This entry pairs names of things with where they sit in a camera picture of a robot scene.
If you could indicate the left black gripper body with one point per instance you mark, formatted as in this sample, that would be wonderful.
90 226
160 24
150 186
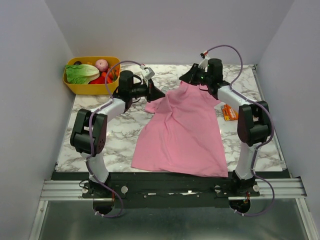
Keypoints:
149 90

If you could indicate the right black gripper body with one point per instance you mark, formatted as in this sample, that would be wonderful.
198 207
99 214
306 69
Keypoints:
194 75

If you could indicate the round blue yellow brooch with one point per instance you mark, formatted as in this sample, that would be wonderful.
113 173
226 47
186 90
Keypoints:
164 89

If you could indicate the pink t-shirt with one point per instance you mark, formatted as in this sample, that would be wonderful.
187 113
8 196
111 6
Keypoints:
183 135

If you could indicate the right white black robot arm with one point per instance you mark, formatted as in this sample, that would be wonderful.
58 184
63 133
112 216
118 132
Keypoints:
253 125

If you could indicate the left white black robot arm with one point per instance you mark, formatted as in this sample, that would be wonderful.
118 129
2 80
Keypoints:
89 132

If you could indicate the orange black packet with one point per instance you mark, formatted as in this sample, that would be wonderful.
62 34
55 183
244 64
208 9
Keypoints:
229 114

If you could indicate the red toy pepper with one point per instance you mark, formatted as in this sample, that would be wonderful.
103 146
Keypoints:
100 80

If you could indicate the yellow plastic bin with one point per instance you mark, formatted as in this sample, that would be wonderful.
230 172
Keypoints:
94 89

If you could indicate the pink toy onion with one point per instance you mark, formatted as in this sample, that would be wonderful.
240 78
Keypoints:
102 65

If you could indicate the green toy lettuce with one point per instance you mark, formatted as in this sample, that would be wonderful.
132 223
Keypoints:
81 74

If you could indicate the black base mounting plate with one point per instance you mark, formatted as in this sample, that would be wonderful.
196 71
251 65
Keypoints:
159 190

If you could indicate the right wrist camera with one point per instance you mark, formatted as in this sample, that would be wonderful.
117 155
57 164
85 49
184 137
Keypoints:
205 58

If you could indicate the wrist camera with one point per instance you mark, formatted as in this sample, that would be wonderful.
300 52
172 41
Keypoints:
205 58
147 72

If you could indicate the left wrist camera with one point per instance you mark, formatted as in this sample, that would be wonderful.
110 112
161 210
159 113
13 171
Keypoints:
147 72

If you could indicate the aluminium frame rail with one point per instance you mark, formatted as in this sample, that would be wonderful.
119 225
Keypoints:
58 190

